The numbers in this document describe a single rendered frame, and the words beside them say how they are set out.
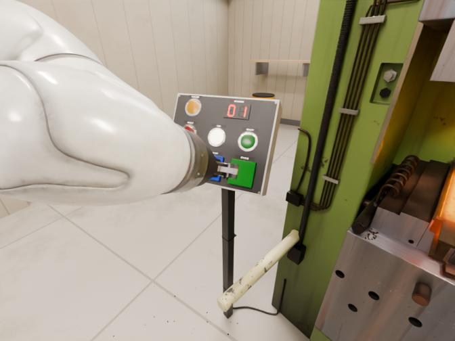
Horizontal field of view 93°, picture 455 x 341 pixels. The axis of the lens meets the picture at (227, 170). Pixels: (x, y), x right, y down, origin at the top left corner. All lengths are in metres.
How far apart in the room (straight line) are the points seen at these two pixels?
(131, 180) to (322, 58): 0.69
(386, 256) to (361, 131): 0.34
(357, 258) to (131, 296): 1.33
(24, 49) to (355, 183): 0.79
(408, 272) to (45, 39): 0.72
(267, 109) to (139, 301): 1.35
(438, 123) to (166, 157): 0.98
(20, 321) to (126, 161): 1.74
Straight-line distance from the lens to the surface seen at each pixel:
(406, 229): 0.67
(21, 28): 0.28
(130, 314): 1.59
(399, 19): 0.73
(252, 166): 0.62
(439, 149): 1.09
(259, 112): 0.66
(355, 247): 0.67
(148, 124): 0.19
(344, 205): 0.86
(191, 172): 0.26
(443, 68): 0.57
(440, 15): 0.58
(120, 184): 0.18
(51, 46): 0.27
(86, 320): 1.67
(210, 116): 0.70
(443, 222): 0.62
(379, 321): 0.80
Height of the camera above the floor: 1.31
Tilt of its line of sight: 28 degrees down
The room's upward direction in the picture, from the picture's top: straight up
